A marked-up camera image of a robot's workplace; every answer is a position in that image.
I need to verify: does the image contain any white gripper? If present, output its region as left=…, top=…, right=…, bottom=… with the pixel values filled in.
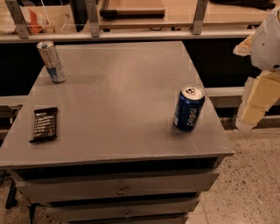
left=233, top=7, right=280, bottom=127

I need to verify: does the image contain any blue pepsi can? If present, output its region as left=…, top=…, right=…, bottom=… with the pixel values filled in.
left=173, top=84, right=205, bottom=131

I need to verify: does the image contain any silver red bull can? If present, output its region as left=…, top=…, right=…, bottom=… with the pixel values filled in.
left=37, top=40, right=67, bottom=83

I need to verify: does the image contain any black rxbar chocolate bar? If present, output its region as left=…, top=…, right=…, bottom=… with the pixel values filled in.
left=30, top=107, right=58, bottom=144

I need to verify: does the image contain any wooden tray on shelf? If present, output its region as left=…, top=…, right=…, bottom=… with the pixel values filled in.
left=100, top=0, right=165, bottom=18

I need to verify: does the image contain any top drawer knob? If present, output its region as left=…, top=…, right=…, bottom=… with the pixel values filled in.
left=117, top=185, right=126, bottom=196

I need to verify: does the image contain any drawer knob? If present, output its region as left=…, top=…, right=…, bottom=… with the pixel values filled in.
left=123, top=210, right=131, bottom=219
left=117, top=185, right=126, bottom=196

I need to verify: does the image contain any orange white bag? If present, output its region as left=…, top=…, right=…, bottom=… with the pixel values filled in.
left=0, top=5, right=49, bottom=34

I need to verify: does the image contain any metal shelf frame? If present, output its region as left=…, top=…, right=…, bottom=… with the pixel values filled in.
left=0, top=0, right=280, bottom=45

